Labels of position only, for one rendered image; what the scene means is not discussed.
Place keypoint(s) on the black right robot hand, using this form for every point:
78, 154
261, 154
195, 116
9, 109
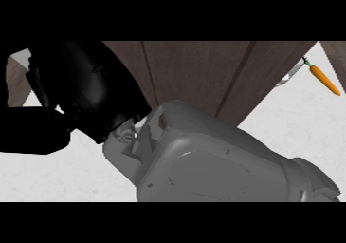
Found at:
87, 82

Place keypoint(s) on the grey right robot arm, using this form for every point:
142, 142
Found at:
208, 171

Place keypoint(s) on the brown wooden cabinet panel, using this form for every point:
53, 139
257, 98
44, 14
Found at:
17, 85

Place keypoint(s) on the brown wooden cabinet door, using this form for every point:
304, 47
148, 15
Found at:
199, 76

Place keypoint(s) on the brown wooden cabinet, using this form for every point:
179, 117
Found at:
341, 60

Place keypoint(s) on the orange carrot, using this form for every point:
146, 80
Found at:
325, 80

